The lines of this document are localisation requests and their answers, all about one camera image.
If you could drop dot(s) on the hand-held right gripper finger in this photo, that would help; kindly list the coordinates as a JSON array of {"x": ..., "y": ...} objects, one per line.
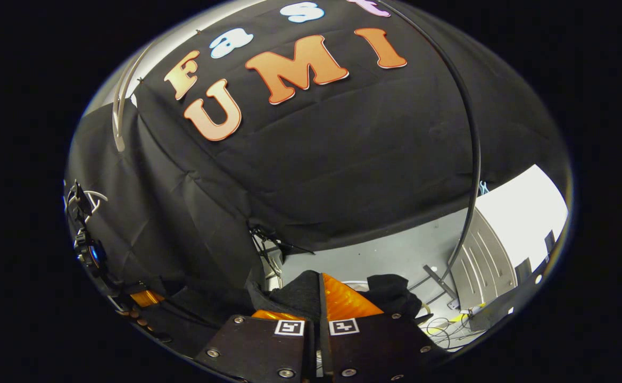
[
  {"x": 310, "y": 356},
  {"x": 323, "y": 340}
]

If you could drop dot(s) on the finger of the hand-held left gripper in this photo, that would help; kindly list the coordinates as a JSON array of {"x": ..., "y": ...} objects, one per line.
[{"x": 146, "y": 299}]

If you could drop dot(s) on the black knit cardigan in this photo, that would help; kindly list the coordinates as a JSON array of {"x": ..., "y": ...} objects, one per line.
[{"x": 390, "y": 295}]

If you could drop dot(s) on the white plastic clothes hanger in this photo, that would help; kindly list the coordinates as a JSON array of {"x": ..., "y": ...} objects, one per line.
[{"x": 116, "y": 122}]

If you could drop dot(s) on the black metal clothes rack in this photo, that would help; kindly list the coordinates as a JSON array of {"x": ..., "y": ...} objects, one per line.
[{"x": 477, "y": 159}]

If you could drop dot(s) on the black tripod stand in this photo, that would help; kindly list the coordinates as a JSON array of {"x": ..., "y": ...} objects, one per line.
[{"x": 268, "y": 255}]

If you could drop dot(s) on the silver ribbed metal panel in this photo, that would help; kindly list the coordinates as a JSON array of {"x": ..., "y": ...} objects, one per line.
[{"x": 486, "y": 266}]

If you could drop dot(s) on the black backdrop cloth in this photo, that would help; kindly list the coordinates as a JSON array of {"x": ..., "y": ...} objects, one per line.
[{"x": 342, "y": 149}]

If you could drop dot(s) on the white flat board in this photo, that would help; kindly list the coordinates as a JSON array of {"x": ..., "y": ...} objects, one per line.
[{"x": 523, "y": 213}]

